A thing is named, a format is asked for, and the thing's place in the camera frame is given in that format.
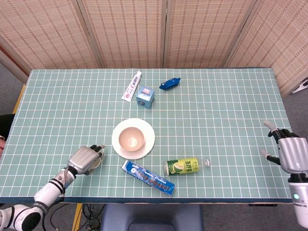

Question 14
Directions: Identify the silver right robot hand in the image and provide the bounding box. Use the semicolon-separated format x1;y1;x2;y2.
259;120;308;174

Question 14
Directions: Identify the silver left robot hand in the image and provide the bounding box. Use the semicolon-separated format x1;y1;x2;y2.
66;144;106;176

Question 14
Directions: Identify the paper cup with leaf print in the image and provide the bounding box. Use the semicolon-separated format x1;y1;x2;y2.
90;154;103;170

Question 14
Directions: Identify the beige bowl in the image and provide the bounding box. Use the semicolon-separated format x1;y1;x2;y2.
118;127;146;152

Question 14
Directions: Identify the white round plate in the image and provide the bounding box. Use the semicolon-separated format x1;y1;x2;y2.
111;117;156;160

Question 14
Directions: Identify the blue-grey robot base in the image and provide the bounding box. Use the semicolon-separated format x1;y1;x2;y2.
100;204;204;231

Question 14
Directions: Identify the white stand foot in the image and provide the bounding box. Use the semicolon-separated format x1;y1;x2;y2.
292;79;308;94

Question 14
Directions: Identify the blue cookie box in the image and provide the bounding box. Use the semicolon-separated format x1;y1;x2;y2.
121;159;176;197

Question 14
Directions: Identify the green checked tablecloth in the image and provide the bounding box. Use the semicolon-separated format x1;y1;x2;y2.
0;68;308;205

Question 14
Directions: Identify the black fabric object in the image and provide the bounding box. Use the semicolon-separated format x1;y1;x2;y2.
0;114;15;143

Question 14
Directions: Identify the white toothpaste tube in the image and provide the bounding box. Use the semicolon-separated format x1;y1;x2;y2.
120;71;142;103

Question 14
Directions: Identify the small blue cube box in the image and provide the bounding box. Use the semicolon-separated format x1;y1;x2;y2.
135;86;155;109

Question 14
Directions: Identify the green label tea bottle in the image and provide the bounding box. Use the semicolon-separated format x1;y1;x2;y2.
164;157;212;176

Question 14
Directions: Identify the bamboo folding screen panel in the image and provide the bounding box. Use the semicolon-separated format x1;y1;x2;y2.
223;0;308;98
165;0;262;69
78;0;168;69
0;0;105;84

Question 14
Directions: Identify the blue snack packet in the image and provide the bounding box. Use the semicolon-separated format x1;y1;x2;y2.
159;77;181;91

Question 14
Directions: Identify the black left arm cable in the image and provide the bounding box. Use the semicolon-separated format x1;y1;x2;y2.
57;168;69;200

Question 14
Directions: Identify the black floor cable bundle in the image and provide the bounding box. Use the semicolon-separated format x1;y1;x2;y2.
82;203;106;231

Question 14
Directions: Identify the thin black floor cable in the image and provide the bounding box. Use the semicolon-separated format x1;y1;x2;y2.
49;204;74;231

